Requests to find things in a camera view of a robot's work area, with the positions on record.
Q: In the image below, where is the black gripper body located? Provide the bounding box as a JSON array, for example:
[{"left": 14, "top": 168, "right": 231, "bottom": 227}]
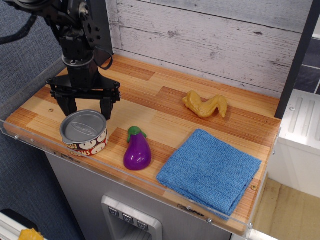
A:
[{"left": 47, "top": 56, "right": 121, "bottom": 103}]

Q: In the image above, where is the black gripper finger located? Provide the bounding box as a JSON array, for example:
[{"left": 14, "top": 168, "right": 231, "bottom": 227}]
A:
[
  {"left": 100, "top": 98, "right": 114, "bottom": 120},
  {"left": 55, "top": 96, "right": 77, "bottom": 117}
]

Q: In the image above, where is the mushroom can with grey lid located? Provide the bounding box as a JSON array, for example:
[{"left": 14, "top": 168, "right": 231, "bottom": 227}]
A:
[{"left": 60, "top": 110, "right": 109, "bottom": 156}]

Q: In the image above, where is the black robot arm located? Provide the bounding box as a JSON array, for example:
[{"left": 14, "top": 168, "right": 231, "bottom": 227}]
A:
[{"left": 0, "top": 0, "right": 121, "bottom": 120}]

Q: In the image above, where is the purple toy eggplant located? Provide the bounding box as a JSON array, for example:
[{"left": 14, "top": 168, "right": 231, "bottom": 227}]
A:
[{"left": 123, "top": 126, "right": 152, "bottom": 171}]

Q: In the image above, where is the clear acrylic edge guard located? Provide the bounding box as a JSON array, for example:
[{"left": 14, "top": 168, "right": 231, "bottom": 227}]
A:
[{"left": 1, "top": 119, "right": 273, "bottom": 240}]

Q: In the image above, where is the yellow toy chicken wing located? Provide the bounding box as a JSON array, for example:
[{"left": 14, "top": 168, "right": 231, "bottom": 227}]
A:
[{"left": 182, "top": 90, "right": 228, "bottom": 118}]

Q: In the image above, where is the grey toy fridge cabinet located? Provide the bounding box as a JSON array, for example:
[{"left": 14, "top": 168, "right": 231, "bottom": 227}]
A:
[{"left": 46, "top": 153, "right": 232, "bottom": 240}]

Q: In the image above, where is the silver dispenser panel with buttons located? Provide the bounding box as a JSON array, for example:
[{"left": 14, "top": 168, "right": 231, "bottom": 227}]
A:
[{"left": 101, "top": 195, "right": 163, "bottom": 240}]

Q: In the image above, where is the blue folded cloth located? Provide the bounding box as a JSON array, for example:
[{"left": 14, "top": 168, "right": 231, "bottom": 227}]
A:
[{"left": 156, "top": 129, "right": 262, "bottom": 221}]

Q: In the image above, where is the yellow object at corner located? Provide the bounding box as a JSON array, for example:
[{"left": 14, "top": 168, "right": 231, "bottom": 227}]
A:
[{"left": 18, "top": 228, "right": 45, "bottom": 240}]

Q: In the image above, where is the white toy sink unit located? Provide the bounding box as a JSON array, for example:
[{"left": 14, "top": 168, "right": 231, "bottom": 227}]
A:
[{"left": 267, "top": 90, "right": 320, "bottom": 197}]

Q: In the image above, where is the black cable loop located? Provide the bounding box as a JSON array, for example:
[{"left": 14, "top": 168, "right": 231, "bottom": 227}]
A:
[{"left": 93, "top": 44, "right": 114, "bottom": 71}]

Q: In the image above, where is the dark right vertical post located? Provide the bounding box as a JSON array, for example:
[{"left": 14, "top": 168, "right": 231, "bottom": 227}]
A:
[{"left": 274, "top": 0, "right": 320, "bottom": 120}]

